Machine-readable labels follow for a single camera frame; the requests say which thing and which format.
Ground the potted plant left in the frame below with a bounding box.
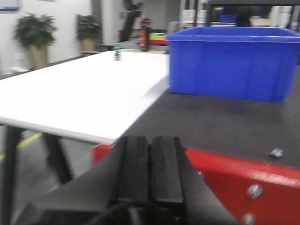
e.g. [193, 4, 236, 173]
[14, 13, 57, 70]

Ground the black conveyor belt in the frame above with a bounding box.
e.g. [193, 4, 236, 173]
[126, 74, 300, 168]

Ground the white table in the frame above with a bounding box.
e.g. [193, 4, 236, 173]
[0, 51, 169, 225]

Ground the orange black device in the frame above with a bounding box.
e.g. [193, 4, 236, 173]
[139, 18, 152, 52]

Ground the potted plant right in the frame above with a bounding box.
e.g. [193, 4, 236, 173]
[76, 14, 101, 52]

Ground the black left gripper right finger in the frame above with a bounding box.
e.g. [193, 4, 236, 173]
[151, 136, 239, 225]

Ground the potted plant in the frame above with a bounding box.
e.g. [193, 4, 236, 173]
[14, 13, 57, 70]
[76, 14, 101, 52]

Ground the red conveyor frame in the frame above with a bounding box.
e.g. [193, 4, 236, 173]
[92, 143, 300, 225]

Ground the blue plastic crate on conveyor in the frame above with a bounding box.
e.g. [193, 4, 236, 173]
[167, 27, 300, 102]

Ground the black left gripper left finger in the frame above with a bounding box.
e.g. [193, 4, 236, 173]
[16, 136, 149, 225]

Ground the small blue scrap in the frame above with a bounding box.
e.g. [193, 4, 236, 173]
[270, 148, 285, 158]

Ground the small dark bottle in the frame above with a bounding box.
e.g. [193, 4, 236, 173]
[113, 47, 121, 60]

